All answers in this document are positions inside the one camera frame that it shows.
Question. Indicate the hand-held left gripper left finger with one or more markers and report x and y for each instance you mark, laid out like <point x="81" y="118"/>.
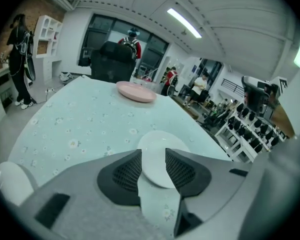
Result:
<point x="77" y="179"/>

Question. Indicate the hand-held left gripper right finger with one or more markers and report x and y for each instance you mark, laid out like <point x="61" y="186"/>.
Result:
<point x="225" y="191"/>

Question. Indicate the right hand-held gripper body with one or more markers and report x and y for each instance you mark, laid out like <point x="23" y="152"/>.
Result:
<point x="271" y="94"/>

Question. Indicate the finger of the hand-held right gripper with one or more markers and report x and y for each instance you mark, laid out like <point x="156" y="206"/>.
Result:
<point x="251" y="94"/>

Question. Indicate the white plate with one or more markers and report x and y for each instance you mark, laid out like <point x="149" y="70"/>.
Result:
<point x="10" y="181"/>
<point x="160" y="146"/>

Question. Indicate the pink plate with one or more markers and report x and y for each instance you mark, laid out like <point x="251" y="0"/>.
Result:
<point x="136" y="91"/>

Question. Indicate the person's right forearm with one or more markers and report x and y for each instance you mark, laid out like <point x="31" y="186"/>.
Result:
<point x="283" y="121"/>

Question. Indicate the black metal railing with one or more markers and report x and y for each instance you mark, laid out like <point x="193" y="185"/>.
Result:
<point x="231" y="86"/>

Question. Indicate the rows of black devices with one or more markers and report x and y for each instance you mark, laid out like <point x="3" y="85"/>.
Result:
<point x="250" y="134"/>

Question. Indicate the white display rack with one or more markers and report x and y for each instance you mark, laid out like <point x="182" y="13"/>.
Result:
<point x="240" y="151"/>

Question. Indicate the black swivel office chair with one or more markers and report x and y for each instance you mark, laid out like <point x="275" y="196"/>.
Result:
<point x="215" y="119"/>

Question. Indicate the wooden step platform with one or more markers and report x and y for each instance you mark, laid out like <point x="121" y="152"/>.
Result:
<point x="190" y="109"/>

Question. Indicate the glass top table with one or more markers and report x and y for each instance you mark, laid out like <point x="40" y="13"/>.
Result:
<point x="90" y="114"/>

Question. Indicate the black white backpack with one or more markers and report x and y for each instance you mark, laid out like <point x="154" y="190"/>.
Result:
<point x="130" y="45"/>
<point x="28" y="59"/>
<point x="172" y="86"/>

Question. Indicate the white power strip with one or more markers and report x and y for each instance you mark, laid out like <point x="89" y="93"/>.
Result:
<point x="50" y="90"/>

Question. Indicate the dark framed window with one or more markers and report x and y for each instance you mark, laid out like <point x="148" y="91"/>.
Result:
<point x="97" y="39"/>
<point x="155" y="51"/>

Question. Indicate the black mesh office chair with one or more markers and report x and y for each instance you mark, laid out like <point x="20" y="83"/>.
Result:
<point x="112" y="64"/>

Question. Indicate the blue wall poster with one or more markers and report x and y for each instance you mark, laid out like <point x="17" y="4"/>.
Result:
<point x="193" y="69"/>

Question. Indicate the white wall shelf unit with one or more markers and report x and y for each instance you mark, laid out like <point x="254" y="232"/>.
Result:
<point x="47" y="34"/>

